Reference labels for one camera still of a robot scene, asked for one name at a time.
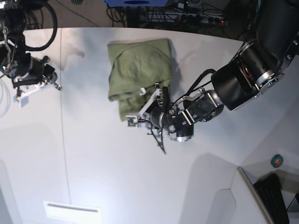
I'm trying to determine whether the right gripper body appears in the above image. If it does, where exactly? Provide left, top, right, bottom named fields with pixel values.
left=13, top=55, right=62, bottom=91

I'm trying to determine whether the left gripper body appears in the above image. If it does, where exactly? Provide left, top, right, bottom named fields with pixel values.
left=144, top=102, right=181, bottom=138

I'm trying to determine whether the olive green t-shirt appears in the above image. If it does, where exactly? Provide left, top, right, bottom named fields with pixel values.
left=107, top=38, right=172, bottom=121

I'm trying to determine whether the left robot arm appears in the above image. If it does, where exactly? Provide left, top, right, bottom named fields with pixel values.
left=145, top=0, right=299, bottom=142

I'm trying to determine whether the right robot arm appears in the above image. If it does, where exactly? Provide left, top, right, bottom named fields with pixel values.
left=0, top=0, right=61, bottom=90

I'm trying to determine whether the white power strip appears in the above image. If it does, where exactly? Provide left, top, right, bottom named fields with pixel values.
left=180, top=13, right=229, bottom=26

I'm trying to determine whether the grey monitor edge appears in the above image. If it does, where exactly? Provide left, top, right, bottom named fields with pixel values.
left=237, top=167, right=274, bottom=224

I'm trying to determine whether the blue box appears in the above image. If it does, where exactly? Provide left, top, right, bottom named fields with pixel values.
left=104, top=0, right=173, bottom=7

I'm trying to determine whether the green tape roll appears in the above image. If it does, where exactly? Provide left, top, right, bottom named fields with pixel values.
left=271, top=154, right=284, bottom=168

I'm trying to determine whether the black keyboard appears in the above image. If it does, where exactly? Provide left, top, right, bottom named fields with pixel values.
left=253, top=173, right=290, bottom=224

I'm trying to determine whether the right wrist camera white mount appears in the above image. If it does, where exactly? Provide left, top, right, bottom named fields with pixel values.
left=13, top=82, right=56, bottom=108

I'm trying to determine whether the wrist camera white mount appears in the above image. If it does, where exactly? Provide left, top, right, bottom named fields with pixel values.
left=13, top=82, right=56, bottom=108
left=126, top=83, right=163, bottom=130

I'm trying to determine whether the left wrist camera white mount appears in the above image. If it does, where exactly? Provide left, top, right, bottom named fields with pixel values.
left=126, top=83, right=163, bottom=130

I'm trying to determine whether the white charging cable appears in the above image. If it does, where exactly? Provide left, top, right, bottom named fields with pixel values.
left=0, top=79, right=12, bottom=117

